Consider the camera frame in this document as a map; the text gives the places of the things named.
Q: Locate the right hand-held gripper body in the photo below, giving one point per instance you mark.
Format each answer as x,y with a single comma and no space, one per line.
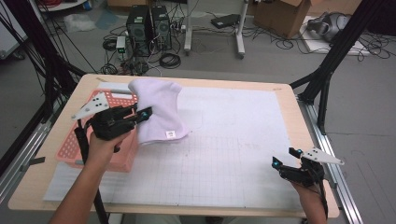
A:
306,174

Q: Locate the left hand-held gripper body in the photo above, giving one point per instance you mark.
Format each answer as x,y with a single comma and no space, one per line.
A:
112,123

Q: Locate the lilac printed towel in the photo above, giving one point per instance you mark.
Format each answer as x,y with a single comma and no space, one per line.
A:
162,109

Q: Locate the pink plastic basket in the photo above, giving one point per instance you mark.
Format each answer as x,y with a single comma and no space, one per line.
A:
124,155

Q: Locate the person's right hand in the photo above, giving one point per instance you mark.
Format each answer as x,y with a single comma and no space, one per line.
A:
311,193

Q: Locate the person's left hand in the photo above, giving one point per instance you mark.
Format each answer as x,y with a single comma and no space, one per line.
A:
99,152

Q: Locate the white grid mat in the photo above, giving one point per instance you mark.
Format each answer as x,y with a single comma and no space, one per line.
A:
224,149

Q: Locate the light wooden table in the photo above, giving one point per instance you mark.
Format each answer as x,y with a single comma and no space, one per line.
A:
305,93

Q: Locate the small white green device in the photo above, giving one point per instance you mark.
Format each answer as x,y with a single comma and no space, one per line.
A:
120,45

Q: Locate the large black computer tower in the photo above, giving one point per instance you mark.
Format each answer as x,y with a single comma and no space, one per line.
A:
138,31

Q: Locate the slim black computer tower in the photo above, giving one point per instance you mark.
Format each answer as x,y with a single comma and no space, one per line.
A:
162,28

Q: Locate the clear plastic bag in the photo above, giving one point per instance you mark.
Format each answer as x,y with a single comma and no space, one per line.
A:
79,22

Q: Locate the white flat board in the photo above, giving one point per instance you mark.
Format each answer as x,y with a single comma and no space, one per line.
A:
314,46

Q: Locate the black flat device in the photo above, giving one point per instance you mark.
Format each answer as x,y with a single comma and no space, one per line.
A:
225,21

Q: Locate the white metal stand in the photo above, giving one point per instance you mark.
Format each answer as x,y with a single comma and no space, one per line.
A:
240,31

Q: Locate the grey padded headset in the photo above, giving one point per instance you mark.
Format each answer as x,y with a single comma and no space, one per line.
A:
327,26

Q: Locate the open cardboard box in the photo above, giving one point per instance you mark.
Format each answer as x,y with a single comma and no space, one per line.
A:
280,17

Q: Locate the aluminium rail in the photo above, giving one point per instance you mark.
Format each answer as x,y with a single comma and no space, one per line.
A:
18,158
339,193

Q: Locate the black frame strut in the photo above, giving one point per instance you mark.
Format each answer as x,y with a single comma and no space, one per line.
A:
34,40
339,46

